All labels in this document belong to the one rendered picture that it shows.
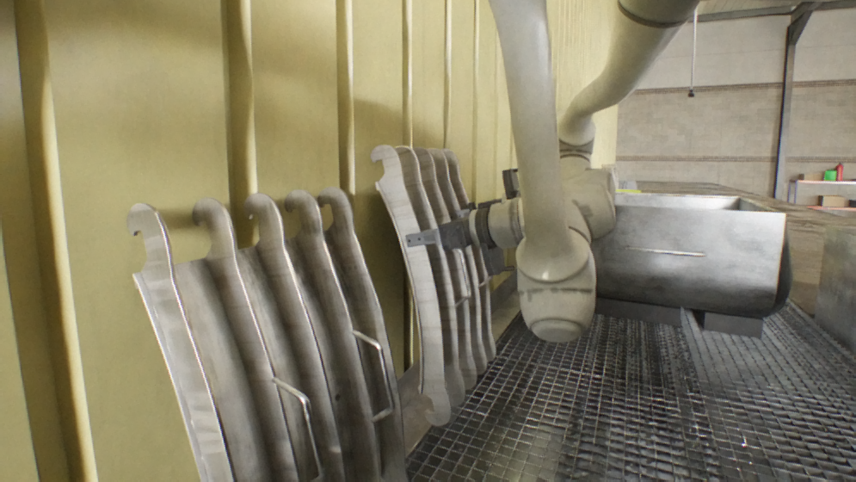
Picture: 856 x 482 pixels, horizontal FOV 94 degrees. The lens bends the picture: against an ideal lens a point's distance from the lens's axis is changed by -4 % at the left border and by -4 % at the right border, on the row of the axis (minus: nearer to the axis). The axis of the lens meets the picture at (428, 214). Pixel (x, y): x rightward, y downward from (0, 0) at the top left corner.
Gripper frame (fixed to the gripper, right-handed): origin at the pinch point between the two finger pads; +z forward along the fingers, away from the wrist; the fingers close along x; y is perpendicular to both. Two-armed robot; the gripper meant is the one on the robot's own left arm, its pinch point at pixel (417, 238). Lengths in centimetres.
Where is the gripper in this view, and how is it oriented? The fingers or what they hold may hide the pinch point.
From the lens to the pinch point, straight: 87.6
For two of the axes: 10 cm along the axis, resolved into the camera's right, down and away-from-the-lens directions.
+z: -8.8, 1.7, 4.5
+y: -2.0, -9.8, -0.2
